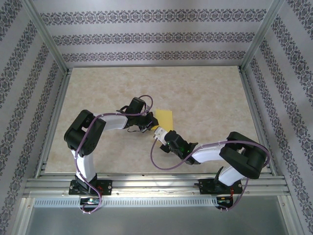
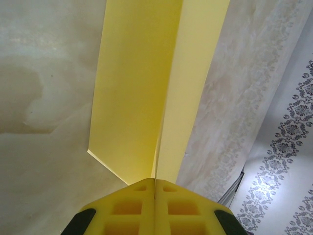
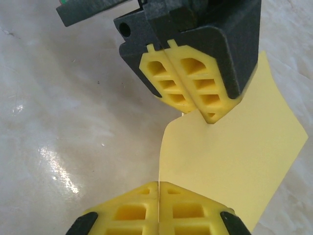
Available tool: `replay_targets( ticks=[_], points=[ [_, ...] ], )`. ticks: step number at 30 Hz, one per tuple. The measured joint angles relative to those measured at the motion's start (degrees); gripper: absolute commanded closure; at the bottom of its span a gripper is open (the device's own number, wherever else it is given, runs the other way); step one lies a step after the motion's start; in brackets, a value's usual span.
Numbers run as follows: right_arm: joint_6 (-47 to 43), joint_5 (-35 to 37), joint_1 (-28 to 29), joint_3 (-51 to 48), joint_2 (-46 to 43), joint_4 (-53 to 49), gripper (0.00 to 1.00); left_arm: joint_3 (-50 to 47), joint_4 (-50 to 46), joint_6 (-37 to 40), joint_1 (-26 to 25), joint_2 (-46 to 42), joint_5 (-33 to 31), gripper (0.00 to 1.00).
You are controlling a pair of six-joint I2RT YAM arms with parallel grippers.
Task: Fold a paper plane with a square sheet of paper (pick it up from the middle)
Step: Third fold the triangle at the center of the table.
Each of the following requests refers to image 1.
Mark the yellow paper sheet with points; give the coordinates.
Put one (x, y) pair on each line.
(165, 118)

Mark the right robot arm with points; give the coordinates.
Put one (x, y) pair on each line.
(244, 156)

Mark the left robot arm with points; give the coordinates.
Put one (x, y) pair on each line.
(83, 132)

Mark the small circuit board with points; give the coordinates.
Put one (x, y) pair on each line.
(90, 201)
(224, 200)

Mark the grey metal panel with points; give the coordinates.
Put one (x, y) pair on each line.
(156, 222)

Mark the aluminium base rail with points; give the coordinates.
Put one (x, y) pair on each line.
(156, 186)

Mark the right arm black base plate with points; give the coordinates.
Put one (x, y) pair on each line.
(205, 186)

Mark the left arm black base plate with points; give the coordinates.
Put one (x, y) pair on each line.
(105, 187)

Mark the aluminium side rail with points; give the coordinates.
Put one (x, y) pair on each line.
(52, 122)
(259, 122)

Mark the aluminium corner post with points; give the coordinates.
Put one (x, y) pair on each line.
(264, 34)
(44, 34)

